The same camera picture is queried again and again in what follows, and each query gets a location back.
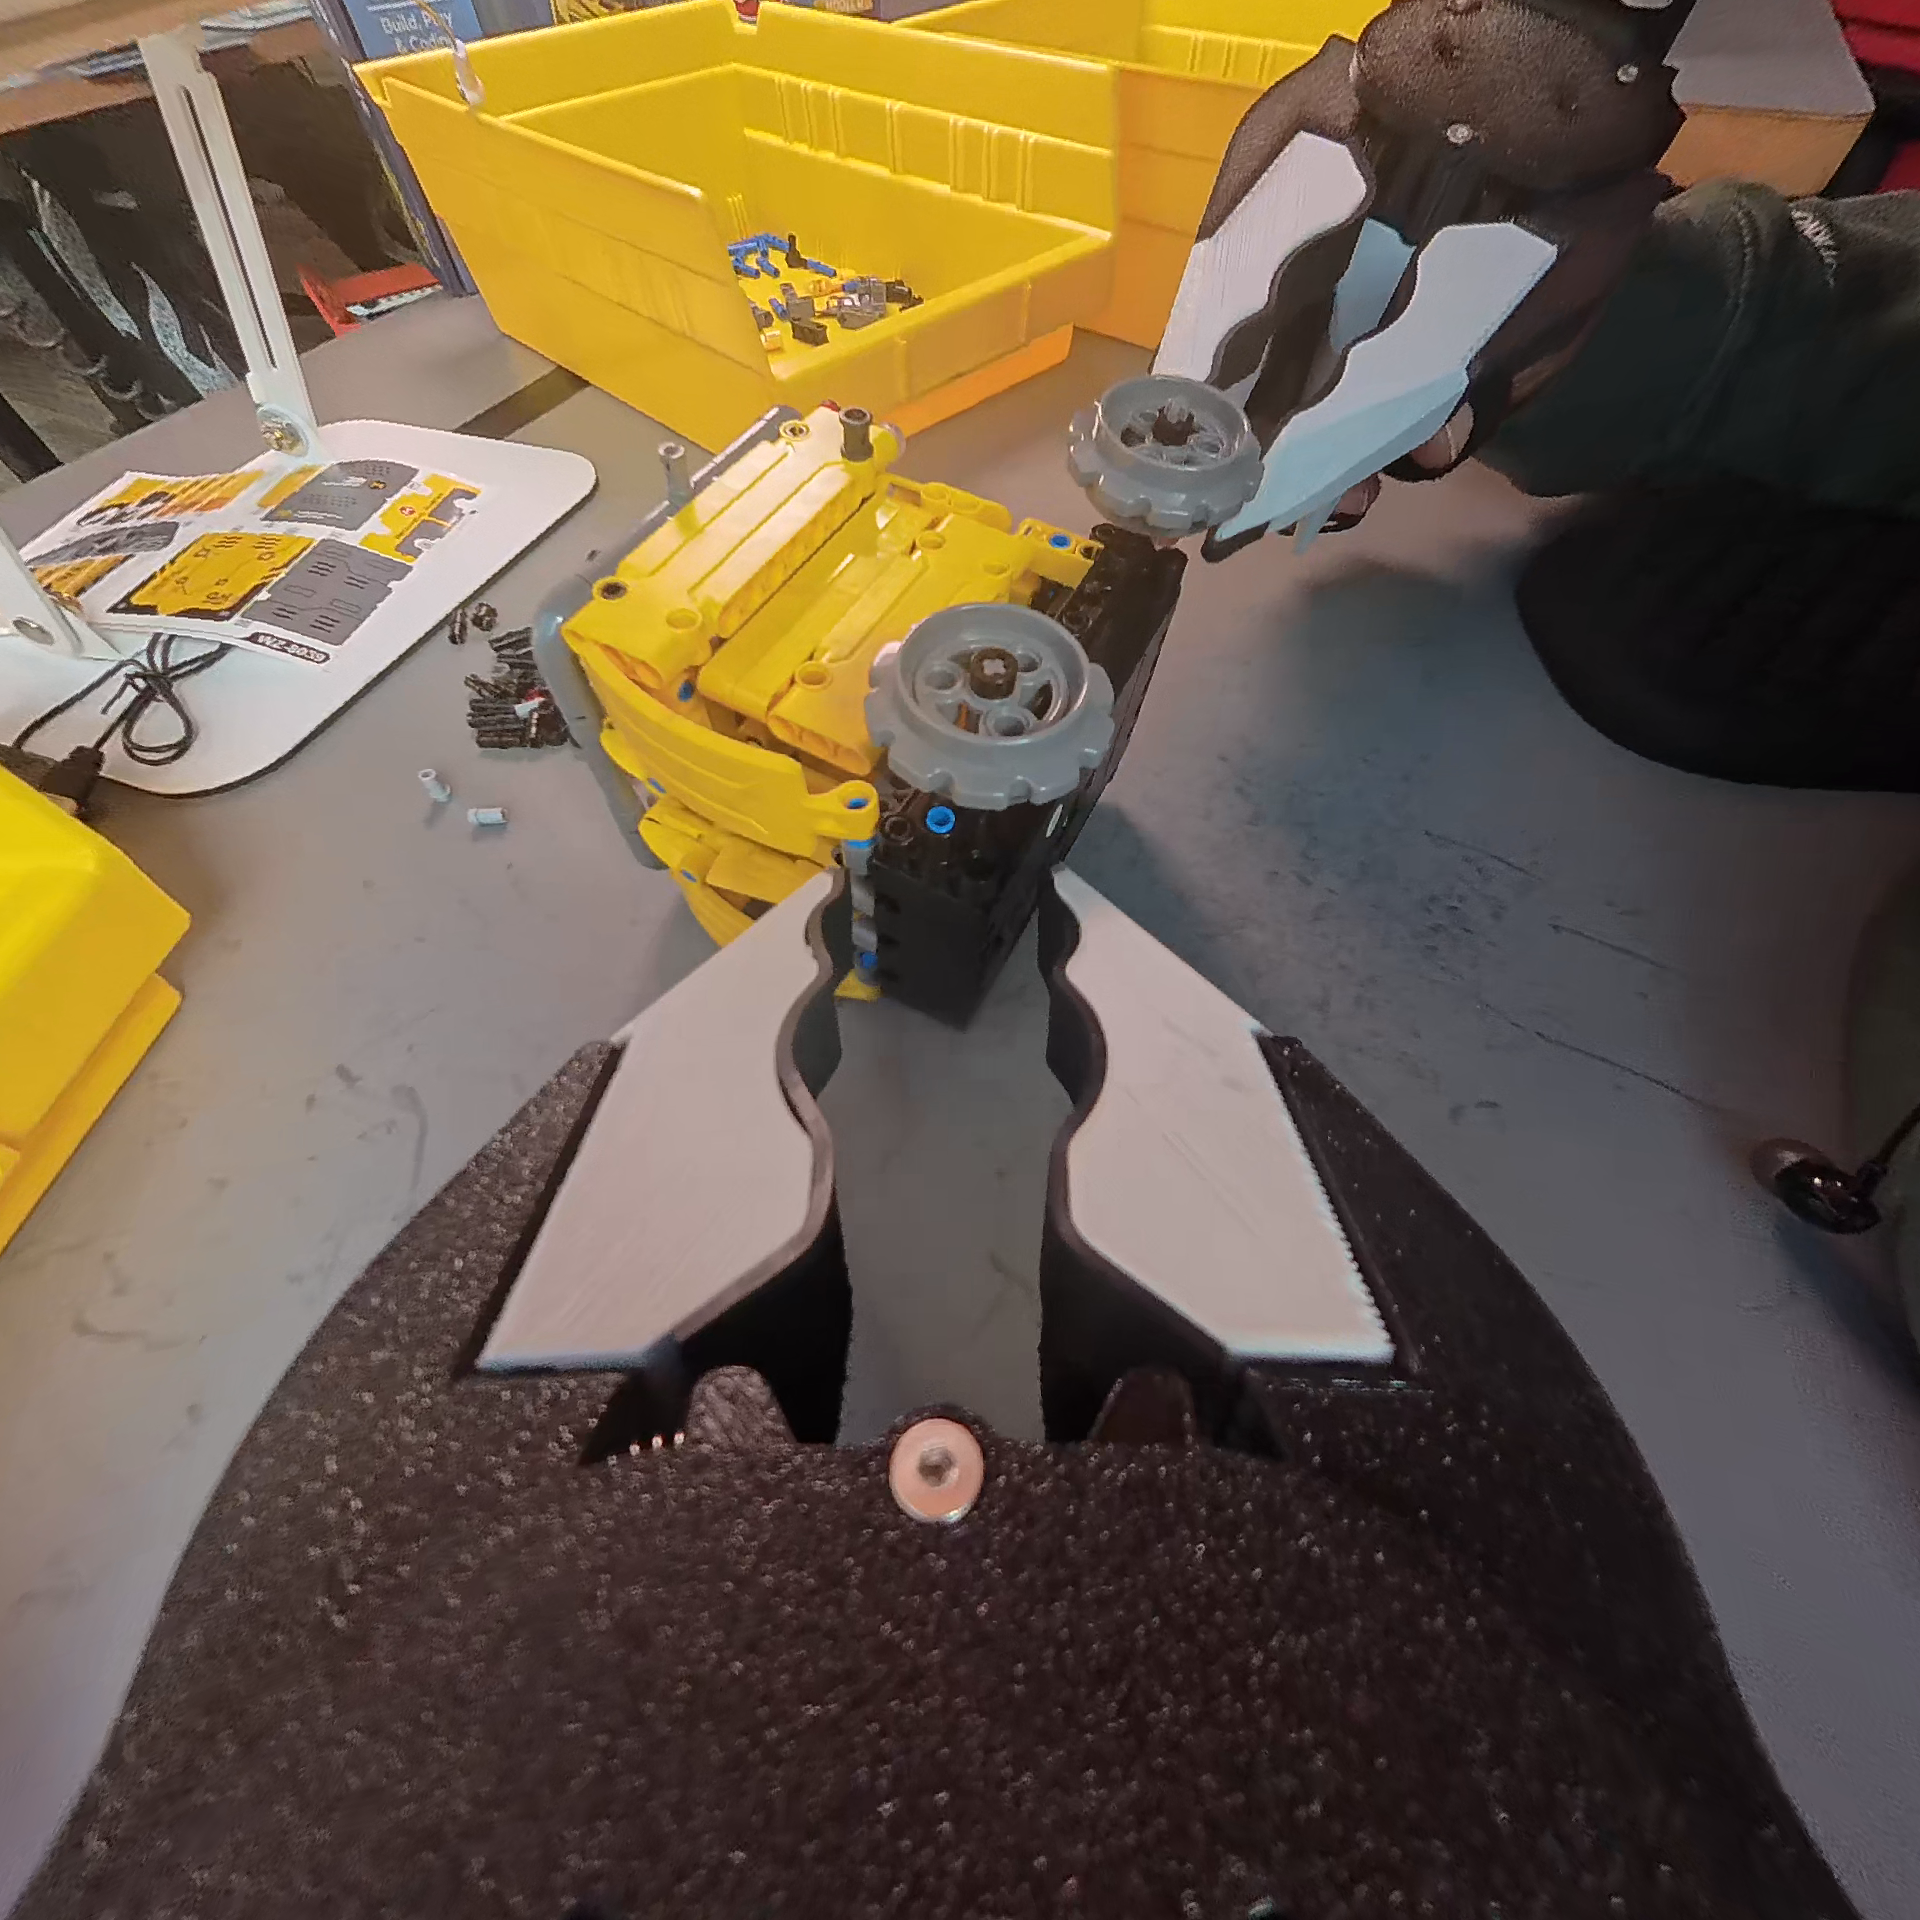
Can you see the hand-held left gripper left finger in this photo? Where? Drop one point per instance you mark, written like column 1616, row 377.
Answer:
column 661, row 1200

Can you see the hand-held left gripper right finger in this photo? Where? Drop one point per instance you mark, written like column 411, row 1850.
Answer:
column 1216, row 1200

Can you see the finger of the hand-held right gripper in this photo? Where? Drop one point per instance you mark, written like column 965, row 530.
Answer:
column 1447, row 326
column 1267, row 256

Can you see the grey lego wheel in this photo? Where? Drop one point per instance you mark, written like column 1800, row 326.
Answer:
column 1116, row 487
column 932, row 765

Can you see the yellow lego vehicle model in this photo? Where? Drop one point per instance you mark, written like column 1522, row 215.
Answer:
column 781, row 598

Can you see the person's right forearm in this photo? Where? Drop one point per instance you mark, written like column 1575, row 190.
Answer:
column 1724, row 333

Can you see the heap of mixed lego parts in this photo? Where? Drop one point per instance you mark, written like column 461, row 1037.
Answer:
column 824, row 292

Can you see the pile of small lego pins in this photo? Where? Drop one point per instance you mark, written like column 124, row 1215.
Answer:
column 510, row 691

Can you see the lego sticker sheet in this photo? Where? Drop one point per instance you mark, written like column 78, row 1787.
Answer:
column 256, row 556

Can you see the blue lego set box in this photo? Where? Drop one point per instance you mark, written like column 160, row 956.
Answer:
column 393, row 31

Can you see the person's right hand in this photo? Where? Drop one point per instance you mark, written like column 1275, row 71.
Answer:
column 1444, row 452

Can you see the yellow storage bin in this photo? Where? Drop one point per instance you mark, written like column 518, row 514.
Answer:
column 75, row 933
column 1154, row 181
column 599, row 226

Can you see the black armrest pad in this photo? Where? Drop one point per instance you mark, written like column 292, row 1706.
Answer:
column 1694, row 660

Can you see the person's green sweatshirt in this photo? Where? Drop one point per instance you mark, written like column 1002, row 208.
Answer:
column 1890, row 1049

